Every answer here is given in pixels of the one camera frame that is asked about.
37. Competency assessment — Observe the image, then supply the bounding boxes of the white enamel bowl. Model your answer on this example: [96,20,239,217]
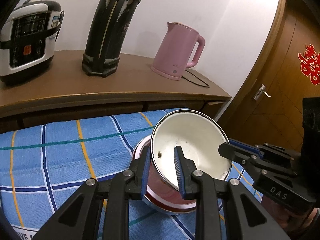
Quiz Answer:
[150,109,232,190]

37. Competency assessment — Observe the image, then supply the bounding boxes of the stainless steel bowl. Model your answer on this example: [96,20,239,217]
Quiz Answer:
[131,134,198,216]

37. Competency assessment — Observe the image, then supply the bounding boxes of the pink plastic bowl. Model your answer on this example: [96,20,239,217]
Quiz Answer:
[132,135,196,214]

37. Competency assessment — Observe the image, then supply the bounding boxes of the person's right hand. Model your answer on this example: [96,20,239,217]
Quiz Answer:
[261,196,318,232]

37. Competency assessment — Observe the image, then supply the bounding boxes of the blue plaid tablecloth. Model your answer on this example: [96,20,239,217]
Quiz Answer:
[0,107,263,240]

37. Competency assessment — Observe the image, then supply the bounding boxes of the red double happiness sticker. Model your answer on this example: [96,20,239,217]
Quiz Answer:
[298,44,320,86]

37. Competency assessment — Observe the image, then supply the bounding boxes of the pink electric kettle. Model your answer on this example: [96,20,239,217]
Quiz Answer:
[151,22,206,81]

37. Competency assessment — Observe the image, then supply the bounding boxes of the brown wooden cabinet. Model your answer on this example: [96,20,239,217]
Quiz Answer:
[1,51,231,133]

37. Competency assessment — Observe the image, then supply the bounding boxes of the black thermos flask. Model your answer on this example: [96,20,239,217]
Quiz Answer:
[82,0,141,77]

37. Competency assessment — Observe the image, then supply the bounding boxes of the silver black rice cooker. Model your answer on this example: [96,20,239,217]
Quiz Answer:
[1,0,65,86]

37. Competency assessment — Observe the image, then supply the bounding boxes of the black kettle power cord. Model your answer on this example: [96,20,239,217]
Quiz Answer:
[182,68,211,88]

